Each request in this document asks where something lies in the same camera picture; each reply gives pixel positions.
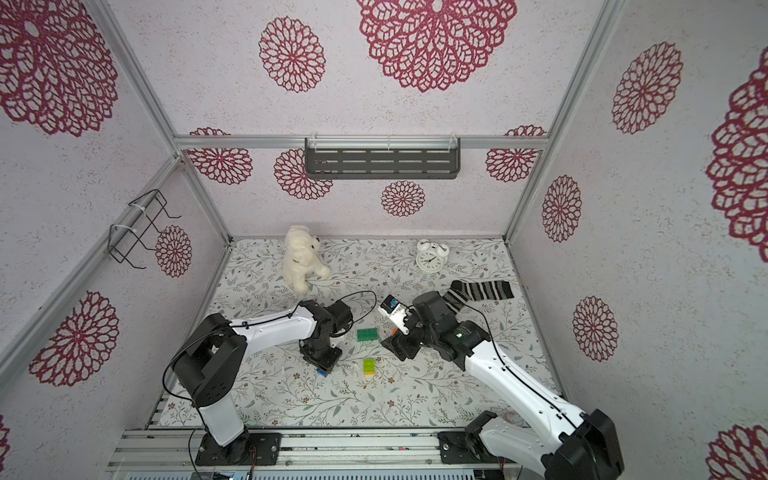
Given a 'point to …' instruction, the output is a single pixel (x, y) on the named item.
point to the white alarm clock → (431, 257)
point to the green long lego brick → (367, 334)
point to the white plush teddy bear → (302, 259)
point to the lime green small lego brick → (369, 365)
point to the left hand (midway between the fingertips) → (323, 368)
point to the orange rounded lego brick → (395, 331)
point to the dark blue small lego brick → (324, 373)
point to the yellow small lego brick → (369, 373)
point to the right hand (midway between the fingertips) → (391, 328)
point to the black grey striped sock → (461, 292)
